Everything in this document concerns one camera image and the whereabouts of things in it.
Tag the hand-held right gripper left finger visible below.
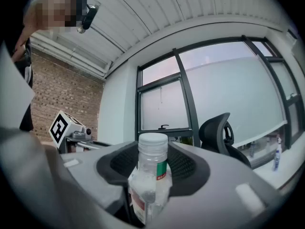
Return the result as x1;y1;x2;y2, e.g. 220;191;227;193
57;141;140;216

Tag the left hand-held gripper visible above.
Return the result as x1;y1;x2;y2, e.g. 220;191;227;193
49;110;112;155

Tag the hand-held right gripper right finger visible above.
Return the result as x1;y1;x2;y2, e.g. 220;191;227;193
166;141;289;226

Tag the white plastic bottle red label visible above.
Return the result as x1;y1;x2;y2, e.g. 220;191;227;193
128;132;173;225

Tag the black office chair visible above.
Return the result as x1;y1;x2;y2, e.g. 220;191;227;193
199;113;252;169

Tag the blue spray bottle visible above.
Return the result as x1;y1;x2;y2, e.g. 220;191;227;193
272;134;283;172

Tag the person's head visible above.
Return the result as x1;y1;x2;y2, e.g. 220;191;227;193
23;0;89;35

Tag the black window frame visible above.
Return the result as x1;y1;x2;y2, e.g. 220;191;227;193
135;34;303;152

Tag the black head-mounted camera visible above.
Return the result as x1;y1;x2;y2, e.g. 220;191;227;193
77;3;100;34

